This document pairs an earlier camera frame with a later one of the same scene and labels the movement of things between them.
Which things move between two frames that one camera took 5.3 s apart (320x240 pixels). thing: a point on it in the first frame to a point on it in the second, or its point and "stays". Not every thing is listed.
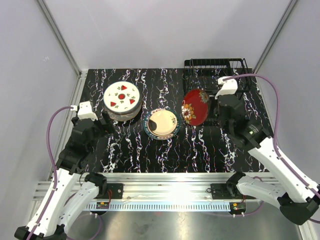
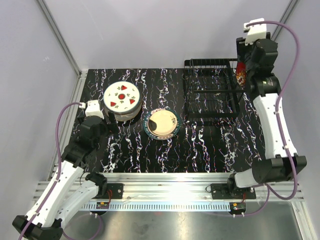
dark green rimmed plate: (146, 121) stays
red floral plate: (194, 106) to (241, 73)
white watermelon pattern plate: (121, 97) stays
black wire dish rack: (203, 74) stays
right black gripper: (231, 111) to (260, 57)
